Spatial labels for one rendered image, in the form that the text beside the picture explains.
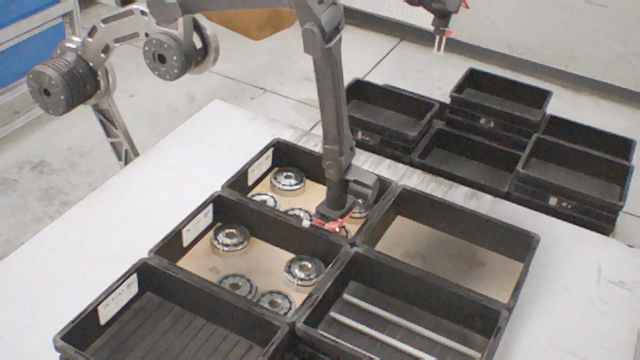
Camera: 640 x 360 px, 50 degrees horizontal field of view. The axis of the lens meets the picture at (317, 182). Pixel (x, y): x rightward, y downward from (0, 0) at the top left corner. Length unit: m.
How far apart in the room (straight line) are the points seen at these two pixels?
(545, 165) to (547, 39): 1.78
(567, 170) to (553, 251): 0.82
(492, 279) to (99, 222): 1.12
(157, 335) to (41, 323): 0.36
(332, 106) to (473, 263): 0.62
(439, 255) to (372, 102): 1.36
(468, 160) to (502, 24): 1.75
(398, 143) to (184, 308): 1.40
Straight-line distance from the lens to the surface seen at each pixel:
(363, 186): 1.67
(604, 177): 2.98
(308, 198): 1.99
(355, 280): 1.76
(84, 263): 2.01
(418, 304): 1.72
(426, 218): 1.95
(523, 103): 3.34
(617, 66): 4.63
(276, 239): 1.81
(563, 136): 3.38
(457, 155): 3.08
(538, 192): 2.74
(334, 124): 1.56
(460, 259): 1.88
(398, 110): 3.07
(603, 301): 2.12
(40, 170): 3.58
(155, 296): 1.72
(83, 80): 2.39
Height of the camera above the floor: 2.08
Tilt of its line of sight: 38 degrees down
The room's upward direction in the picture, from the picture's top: 6 degrees clockwise
